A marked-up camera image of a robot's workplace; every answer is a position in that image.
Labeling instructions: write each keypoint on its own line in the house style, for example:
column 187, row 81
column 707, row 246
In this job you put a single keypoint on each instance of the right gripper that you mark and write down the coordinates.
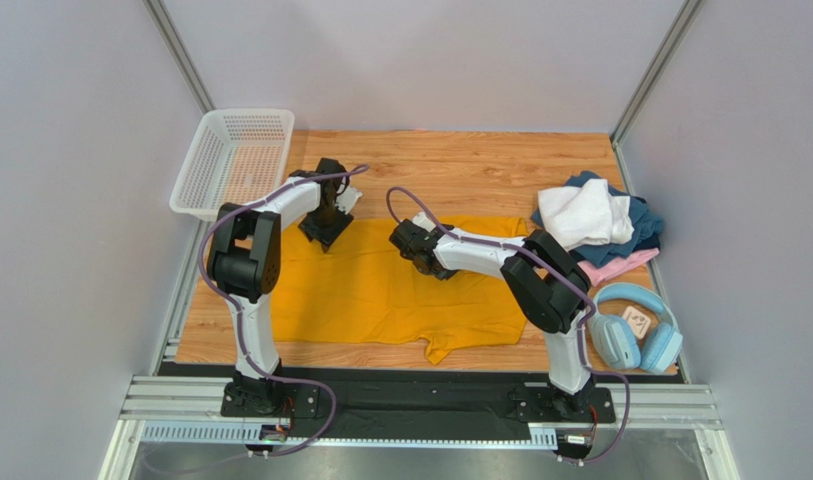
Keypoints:
column 406, row 239

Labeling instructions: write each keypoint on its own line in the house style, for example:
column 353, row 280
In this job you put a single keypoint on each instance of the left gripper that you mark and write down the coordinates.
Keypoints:
column 326, row 236

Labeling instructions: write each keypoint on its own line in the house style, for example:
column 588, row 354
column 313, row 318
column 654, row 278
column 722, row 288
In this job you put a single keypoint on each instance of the yellow t-shirt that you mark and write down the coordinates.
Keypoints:
column 362, row 291

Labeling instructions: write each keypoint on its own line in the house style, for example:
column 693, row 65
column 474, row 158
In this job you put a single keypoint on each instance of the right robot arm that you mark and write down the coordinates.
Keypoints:
column 546, row 282

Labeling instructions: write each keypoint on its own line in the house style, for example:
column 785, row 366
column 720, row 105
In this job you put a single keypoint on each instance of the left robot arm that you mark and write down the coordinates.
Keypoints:
column 240, row 260

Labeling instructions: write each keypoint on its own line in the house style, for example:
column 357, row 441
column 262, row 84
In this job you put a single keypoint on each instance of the white plastic basket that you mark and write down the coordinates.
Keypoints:
column 237, row 155

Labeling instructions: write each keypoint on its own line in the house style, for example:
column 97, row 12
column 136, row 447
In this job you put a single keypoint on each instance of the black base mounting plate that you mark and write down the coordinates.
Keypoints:
column 426, row 405

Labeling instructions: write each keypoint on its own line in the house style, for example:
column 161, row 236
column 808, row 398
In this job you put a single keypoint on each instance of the white t-shirt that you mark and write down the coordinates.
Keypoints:
column 585, row 216

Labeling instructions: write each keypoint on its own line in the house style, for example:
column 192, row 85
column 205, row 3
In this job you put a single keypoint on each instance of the pink garment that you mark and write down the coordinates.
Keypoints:
column 617, row 266

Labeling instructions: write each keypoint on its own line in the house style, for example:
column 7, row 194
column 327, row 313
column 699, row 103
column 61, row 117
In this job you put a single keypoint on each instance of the light blue headphones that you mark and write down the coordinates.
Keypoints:
column 614, row 341

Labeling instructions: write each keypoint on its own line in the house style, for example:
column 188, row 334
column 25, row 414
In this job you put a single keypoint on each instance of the pink item inside headphones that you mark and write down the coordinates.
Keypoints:
column 638, row 321

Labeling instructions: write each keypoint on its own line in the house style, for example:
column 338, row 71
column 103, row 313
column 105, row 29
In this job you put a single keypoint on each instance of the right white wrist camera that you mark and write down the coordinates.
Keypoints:
column 423, row 221

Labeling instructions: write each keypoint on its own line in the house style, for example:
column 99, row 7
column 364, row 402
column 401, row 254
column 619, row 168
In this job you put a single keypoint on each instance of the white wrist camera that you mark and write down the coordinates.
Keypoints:
column 347, row 200
column 423, row 221

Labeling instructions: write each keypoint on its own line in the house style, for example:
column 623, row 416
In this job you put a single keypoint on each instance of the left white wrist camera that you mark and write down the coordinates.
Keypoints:
column 347, row 200

